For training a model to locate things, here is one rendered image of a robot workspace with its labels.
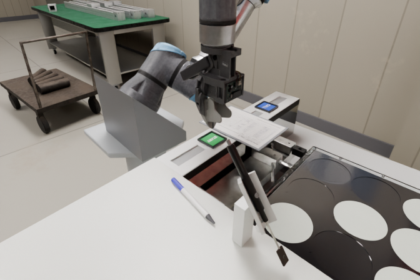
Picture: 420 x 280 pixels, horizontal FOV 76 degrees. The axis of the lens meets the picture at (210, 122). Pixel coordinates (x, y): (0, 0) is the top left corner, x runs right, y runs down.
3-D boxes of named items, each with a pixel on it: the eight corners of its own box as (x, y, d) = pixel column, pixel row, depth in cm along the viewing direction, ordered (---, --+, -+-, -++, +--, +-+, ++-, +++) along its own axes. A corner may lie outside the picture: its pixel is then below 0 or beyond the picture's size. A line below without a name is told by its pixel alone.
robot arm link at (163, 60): (142, 74, 102) (161, 44, 103) (172, 92, 102) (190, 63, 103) (135, 65, 90) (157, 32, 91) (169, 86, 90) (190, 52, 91)
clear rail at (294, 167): (316, 150, 78) (317, 146, 78) (237, 230, 54) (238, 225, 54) (312, 148, 79) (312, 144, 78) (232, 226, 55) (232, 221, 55)
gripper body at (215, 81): (222, 108, 57) (224, 52, 51) (194, 97, 62) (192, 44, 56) (244, 97, 62) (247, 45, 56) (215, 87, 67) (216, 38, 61)
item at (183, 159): (293, 132, 100) (300, 98, 93) (184, 220, 65) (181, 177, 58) (272, 123, 105) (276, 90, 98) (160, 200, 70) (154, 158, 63)
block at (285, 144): (295, 150, 80) (296, 142, 78) (289, 155, 78) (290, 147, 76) (271, 140, 84) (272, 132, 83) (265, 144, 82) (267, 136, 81)
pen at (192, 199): (216, 219, 46) (174, 176, 56) (212, 222, 46) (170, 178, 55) (216, 224, 47) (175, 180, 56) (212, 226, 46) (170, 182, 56)
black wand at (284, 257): (221, 142, 38) (227, 140, 37) (227, 138, 38) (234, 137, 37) (280, 265, 39) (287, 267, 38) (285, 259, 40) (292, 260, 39)
